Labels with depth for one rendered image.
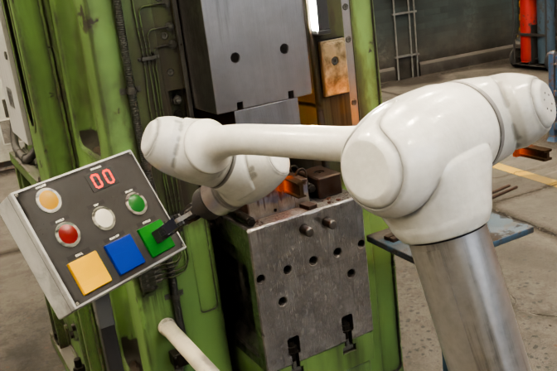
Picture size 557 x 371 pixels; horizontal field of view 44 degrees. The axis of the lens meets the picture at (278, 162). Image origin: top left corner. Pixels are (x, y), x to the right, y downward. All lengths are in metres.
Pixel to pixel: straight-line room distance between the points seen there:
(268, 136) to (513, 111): 0.42
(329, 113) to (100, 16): 0.76
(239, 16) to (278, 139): 0.74
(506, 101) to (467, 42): 8.92
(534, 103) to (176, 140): 0.62
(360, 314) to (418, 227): 1.35
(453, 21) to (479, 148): 8.85
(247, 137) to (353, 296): 1.06
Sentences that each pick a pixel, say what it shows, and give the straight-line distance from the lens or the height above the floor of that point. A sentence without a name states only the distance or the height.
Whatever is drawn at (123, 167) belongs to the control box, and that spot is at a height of 1.17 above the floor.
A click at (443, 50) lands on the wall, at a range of 9.61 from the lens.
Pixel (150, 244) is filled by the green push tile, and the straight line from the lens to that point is 1.64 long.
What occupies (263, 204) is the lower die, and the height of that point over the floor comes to 0.95.
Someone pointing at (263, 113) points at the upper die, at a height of 1.21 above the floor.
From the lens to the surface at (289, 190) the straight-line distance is 1.93.
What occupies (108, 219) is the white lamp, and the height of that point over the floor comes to 1.08.
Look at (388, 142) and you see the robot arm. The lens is 0.78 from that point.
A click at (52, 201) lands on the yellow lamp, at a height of 1.16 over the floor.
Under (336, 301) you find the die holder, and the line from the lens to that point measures 2.10.
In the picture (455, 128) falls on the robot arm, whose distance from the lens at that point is 0.83.
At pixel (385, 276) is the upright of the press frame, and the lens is 2.47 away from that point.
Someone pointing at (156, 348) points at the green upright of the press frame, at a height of 0.56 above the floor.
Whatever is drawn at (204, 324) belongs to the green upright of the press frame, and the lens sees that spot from 2.15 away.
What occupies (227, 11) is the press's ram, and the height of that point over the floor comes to 1.49.
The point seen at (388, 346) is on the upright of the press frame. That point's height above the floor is 0.24.
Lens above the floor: 1.58
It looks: 16 degrees down
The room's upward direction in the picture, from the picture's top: 7 degrees counter-clockwise
